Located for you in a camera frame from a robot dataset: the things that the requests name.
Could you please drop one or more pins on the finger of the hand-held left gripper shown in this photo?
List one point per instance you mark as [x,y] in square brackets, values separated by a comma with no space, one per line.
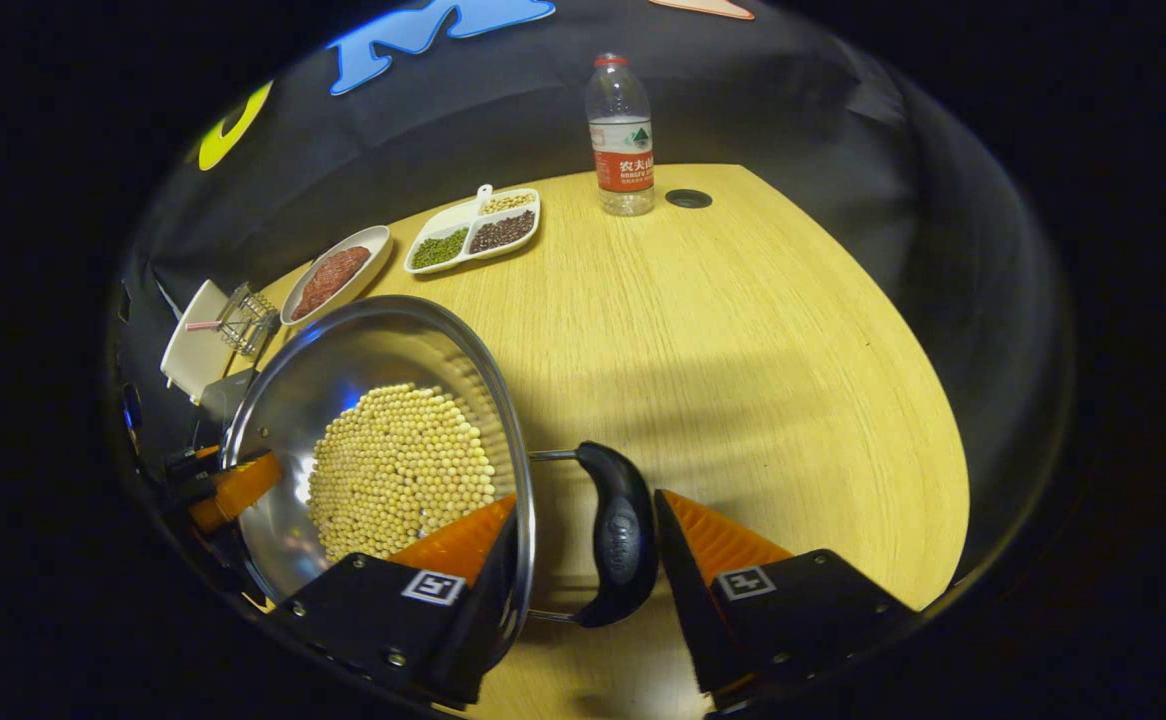
[238,485]

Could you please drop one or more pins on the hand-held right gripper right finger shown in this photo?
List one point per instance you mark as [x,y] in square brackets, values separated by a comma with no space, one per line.
[688,600]

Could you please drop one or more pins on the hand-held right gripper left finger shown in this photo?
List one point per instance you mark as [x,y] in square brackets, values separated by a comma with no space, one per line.
[483,630]

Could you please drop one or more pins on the heap of soybeans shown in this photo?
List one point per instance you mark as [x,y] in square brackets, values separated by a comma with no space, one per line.
[393,470]

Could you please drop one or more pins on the brown meat slice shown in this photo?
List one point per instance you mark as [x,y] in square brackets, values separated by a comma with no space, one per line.
[345,266]
[313,295]

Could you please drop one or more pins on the white round plate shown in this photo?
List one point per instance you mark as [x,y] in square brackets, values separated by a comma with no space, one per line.
[368,245]

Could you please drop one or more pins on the heap of green beans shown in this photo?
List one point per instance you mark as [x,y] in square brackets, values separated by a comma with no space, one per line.
[440,248]

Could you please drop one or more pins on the white divided dish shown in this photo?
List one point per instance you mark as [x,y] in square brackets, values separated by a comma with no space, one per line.
[453,213]

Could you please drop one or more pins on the heap of dark red beans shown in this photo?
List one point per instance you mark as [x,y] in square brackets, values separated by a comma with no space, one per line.
[503,231]

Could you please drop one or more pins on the small heap of yellow beans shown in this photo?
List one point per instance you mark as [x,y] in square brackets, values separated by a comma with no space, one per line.
[508,203]

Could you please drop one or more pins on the black round table grommet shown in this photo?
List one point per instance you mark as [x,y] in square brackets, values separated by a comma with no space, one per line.
[688,198]

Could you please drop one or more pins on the clear water bottle red label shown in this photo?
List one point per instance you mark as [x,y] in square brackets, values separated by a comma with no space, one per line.
[621,150]

